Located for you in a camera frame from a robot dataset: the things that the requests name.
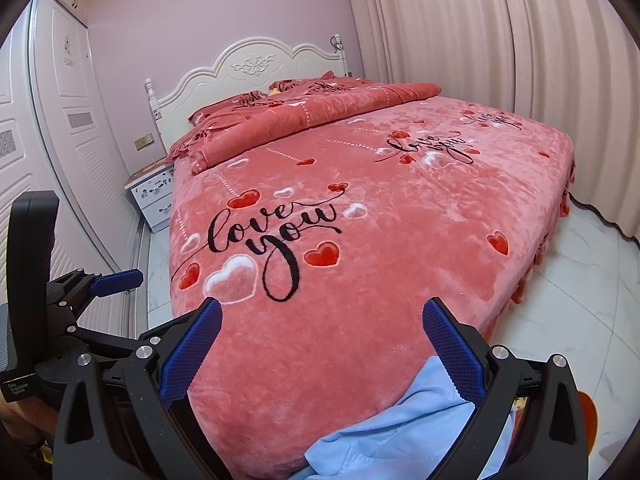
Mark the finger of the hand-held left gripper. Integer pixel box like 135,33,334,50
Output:
65,325,173,368
47,269,144,321

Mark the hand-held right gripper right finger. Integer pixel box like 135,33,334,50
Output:
422,297,586,480

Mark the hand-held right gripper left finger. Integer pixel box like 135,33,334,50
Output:
52,297,224,480

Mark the orange plastic bin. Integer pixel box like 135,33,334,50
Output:
570,387,599,456

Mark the person's left hand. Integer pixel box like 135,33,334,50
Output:
0,400,58,443

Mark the white nightstand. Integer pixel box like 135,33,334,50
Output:
124,157,176,233

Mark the light blue clothing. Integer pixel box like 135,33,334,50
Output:
305,355,516,480

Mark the white wardrobe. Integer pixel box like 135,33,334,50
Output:
0,0,151,356

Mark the bed with pink blanket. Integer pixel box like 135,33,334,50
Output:
167,77,576,480

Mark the pink printed pillow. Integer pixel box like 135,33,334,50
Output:
187,91,281,126
267,76,351,98

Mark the white carved headboard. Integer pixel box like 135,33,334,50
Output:
145,35,351,156

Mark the pale pink curtain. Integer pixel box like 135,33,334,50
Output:
340,0,640,246

